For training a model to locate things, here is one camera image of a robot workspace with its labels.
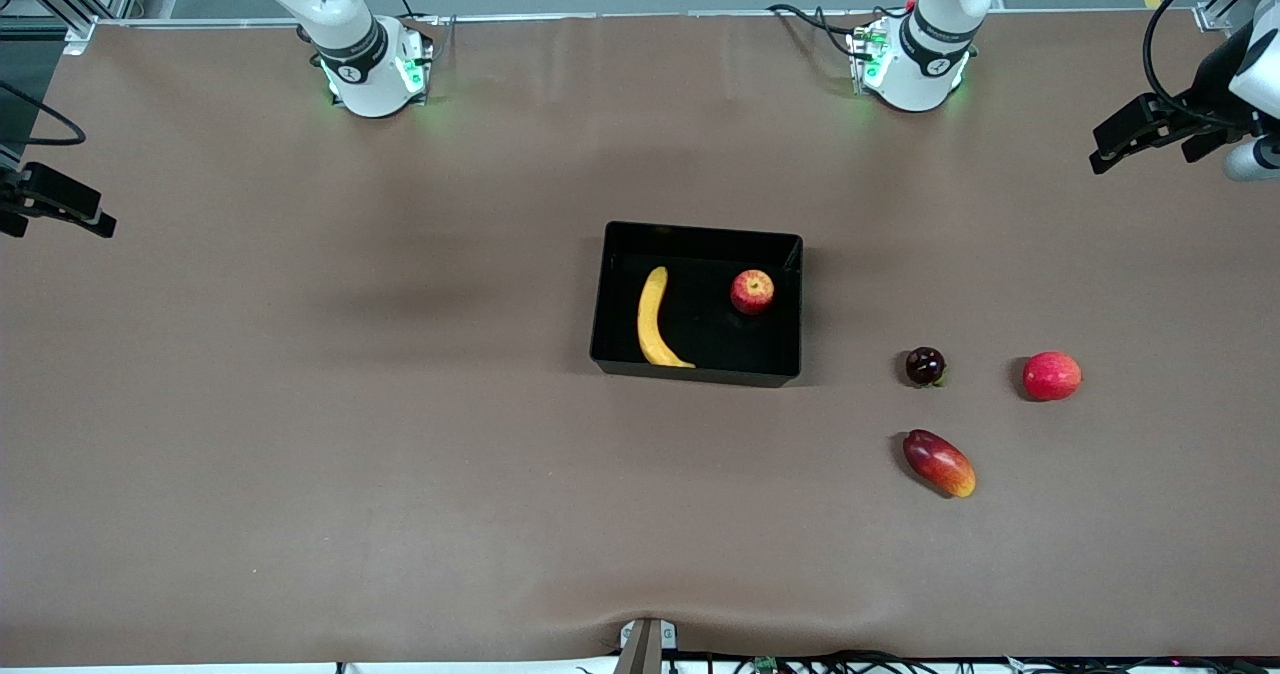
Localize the yellow banana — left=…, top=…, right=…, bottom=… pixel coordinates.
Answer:
left=638, top=266, right=697, bottom=369

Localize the black plastic box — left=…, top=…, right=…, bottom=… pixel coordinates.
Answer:
left=590, top=220, right=804, bottom=388

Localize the red peach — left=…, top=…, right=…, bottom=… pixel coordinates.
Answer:
left=1022, top=351, right=1083, bottom=402

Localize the red yellow mango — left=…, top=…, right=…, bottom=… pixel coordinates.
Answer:
left=902, top=429, right=977, bottom=499

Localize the black left arm base cable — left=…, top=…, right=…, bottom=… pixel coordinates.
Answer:
left=767, top=2, right=886, bottom=60

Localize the silver table edge rail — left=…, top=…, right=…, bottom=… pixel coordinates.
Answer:
left=60, top=9, right=1201, bottom=27

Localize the small red apple yellow spot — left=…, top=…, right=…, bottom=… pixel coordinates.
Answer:
left=730, top=269, right=776, bottom=316

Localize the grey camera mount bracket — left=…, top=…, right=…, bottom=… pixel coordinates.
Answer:
left=618, top=617, right=678, bottom=674

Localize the brown table cover sheet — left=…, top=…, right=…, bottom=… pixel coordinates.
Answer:
left=0, top=9, right=1280, bottom=667

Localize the dark purple mangosteen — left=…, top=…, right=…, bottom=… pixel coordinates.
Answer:
left=905, top=346, right=948, bottom=389

